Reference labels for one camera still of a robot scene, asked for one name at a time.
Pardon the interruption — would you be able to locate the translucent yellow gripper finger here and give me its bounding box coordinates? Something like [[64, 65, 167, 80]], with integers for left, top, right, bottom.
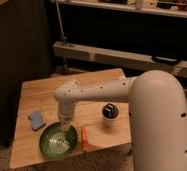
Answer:
[[61, 123, 70, 134]]

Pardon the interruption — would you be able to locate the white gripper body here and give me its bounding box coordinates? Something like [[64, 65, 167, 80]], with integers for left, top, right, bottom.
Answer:
[[58, 105, 75, 123]]

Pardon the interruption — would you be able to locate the green ceramic bowl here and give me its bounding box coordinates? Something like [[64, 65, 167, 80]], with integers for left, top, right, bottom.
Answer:
[[39, 122, 78, 160]]

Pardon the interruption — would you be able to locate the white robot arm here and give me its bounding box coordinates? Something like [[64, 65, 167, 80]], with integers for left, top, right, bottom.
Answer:
[[54, 70, 187, 171]]

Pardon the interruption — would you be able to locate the orange carrot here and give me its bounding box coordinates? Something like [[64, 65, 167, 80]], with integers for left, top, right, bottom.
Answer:
[[81, 127, 90, 152]]

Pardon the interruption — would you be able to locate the blue sponge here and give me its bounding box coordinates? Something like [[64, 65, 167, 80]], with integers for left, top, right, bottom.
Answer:
[[28, 111, 45, 131]]

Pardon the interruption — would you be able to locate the wooden folding table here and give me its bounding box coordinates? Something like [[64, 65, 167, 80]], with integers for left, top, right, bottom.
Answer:
[[10, 69, 131, 169]]

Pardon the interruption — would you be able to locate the black object in cup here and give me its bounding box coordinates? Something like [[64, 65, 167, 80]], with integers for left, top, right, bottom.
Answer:
[[102, 103, 118, 119]]

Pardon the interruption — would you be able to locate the white cup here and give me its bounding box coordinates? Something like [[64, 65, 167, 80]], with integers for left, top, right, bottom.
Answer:
[[102, 113, 118, 127]]

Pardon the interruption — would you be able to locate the metal stand pole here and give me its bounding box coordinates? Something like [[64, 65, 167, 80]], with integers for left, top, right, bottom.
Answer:
[[55, 0, 68, 46]]

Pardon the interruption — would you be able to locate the dark cabinet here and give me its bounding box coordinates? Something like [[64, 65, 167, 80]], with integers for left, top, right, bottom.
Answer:
[[0, 0, 52, 146]]

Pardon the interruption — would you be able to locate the wooden shelf beam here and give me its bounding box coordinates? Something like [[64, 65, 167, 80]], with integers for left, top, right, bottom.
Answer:
[[53, 41, 187, 78]]

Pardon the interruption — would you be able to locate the upper wooden shelf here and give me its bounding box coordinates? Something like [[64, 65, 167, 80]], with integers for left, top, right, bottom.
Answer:
[[50, 0, 187, 20]]

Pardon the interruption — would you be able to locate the black handle on beam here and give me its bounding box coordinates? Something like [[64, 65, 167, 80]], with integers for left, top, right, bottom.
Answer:
[[151, 56, 180, 66]]

